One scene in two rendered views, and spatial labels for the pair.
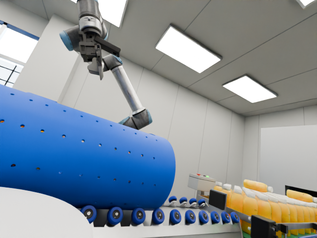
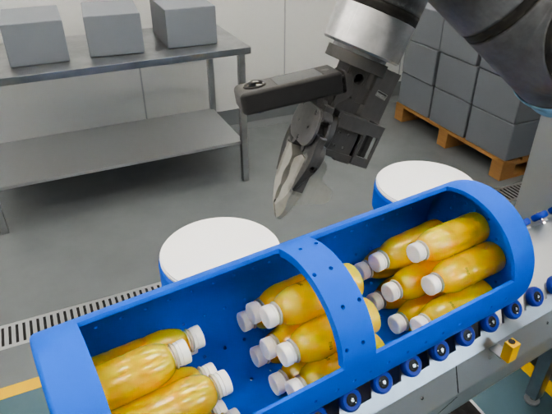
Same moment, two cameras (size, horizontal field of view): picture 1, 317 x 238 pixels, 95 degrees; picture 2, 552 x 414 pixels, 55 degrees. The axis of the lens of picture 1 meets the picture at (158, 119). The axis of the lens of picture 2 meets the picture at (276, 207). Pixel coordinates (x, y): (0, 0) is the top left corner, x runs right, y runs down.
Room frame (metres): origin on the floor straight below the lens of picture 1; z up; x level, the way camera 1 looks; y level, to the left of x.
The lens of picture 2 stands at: (1.12, 0.26, 1.77)
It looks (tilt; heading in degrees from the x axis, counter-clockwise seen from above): 32 degrees down; 178
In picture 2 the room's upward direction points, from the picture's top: straight up
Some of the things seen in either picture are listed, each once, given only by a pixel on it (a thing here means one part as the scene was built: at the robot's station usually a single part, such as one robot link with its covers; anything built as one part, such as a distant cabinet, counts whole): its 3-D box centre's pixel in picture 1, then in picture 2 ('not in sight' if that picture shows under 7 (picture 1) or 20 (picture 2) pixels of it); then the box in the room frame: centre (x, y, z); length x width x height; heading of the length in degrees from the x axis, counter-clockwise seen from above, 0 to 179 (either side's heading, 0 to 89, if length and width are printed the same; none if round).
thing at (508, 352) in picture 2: not in sight; (499, 342); (0.34, 0.77, 0.92); 0.08 x 0.03 x 0.05; 30
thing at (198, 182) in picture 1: (201, 182); not in sight; (1.21, -0.45, 1.05); 0.20 x 0.10 x 0.10; 120
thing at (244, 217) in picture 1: (225, 208); not in sight; (0.90, -0.48, 0.96); 0.40 x 0.01 x 0.03; 30
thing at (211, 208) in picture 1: (216, 203); not in sight; (0.86, -0.41, 0.99); 0.10 x 0.02 x 0.12; 30
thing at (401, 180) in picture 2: not in sight; (425, 185); (-0.14, 0.72, 1.03); 0.28 x 0.28 x 0.01
